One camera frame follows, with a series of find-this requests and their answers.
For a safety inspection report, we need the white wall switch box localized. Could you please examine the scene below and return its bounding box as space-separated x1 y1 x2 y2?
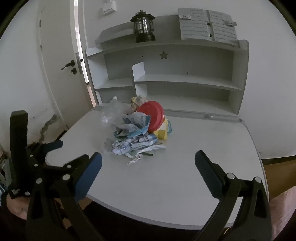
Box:
102 1 117 15

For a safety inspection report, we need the black door handle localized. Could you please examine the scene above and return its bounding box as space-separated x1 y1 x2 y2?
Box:
61 60 76 71

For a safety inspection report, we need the crumpled clear plastic bottle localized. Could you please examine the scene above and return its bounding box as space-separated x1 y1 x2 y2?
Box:
100 97 130 131

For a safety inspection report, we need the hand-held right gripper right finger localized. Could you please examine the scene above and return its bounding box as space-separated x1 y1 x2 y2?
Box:
194 150 273 241

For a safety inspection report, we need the white paper strip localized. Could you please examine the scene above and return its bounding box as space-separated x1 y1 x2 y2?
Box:
127 152 144 165

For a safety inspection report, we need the yellow box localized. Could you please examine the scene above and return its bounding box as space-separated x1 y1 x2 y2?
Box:
154 118 169 141

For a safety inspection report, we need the person's left hand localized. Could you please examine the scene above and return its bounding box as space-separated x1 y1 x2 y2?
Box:
6 196 28 220

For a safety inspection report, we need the red plastic bowl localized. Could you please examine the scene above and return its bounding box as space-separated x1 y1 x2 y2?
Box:
136 100 166 133

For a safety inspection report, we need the white door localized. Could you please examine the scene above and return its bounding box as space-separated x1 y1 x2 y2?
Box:
37 0 96 131

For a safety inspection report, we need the open white book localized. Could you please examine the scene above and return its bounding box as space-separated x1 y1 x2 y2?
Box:
178 8 238 47

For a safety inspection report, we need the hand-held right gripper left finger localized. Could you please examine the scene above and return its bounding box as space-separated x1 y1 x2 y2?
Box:
25 152 105 241

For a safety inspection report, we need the small clear plastic piece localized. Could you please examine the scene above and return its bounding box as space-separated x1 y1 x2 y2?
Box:
104 138 116 154

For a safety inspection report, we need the black camping lantern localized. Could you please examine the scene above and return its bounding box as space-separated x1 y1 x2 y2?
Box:
130 10 156 43

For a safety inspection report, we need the crumpled white printed wrapper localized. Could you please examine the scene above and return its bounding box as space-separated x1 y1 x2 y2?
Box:
112 134 160 156

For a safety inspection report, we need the white desk shelf unit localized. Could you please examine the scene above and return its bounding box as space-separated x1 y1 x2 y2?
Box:
84 15 250 116

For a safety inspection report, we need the pink bed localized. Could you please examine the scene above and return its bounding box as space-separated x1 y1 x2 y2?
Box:
269 192 296 241

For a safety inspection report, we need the yellow white packet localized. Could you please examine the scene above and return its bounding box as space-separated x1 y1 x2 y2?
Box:
131 96 147 112

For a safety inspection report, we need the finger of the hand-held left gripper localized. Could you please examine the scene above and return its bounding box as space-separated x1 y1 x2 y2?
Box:
43 153 90 178
27 139 63 165

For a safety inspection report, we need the crumpled blue white wrapper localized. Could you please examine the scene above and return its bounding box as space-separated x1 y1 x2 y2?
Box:
113 111 151 139

